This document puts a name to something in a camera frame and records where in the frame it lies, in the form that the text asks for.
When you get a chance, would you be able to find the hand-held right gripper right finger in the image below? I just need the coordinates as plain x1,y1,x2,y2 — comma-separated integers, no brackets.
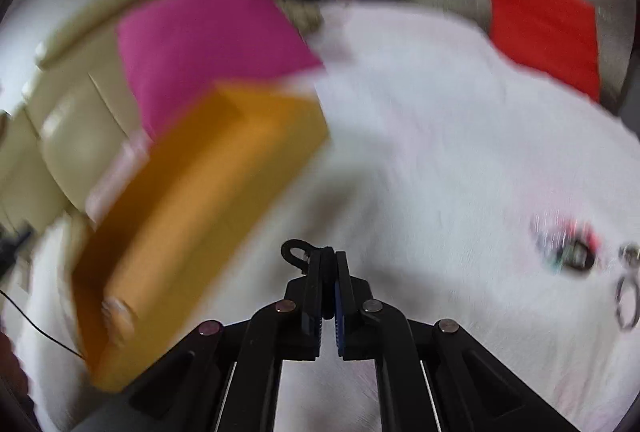
334,251,576,432

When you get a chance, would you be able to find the cream leather sofa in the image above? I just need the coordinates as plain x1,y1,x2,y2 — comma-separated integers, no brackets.
0,0,168,233

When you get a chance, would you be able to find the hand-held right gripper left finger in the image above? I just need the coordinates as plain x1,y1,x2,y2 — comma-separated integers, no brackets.
127,248,336,432

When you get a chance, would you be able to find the black ribbon bow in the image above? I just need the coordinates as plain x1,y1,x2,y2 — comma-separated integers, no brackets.
281,239,318,275

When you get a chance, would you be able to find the orange cardboard box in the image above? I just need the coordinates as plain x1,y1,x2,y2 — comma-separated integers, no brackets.
70,82,330,394

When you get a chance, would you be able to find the pink white beaded bracelet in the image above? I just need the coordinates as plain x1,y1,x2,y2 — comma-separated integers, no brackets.
531,211,601,257

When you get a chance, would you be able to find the beige knotted rope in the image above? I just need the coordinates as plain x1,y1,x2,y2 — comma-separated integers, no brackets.
277,0,323,32

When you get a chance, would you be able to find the person's left forearm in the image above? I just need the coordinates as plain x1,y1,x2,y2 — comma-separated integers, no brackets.
0,332,32,418

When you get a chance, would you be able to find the white fleece cushion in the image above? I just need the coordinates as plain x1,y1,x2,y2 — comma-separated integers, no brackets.
20,212,98,430

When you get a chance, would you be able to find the magenta pillow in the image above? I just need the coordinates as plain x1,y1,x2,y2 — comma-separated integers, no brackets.
116,0,323,137

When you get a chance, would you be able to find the black cable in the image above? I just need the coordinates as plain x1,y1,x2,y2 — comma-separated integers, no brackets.
0,289,85,359

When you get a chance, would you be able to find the red cloth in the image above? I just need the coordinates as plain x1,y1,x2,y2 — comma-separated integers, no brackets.
487,0,601,103

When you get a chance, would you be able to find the white blanket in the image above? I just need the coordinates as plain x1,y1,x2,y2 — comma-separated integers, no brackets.
95,2,640,432

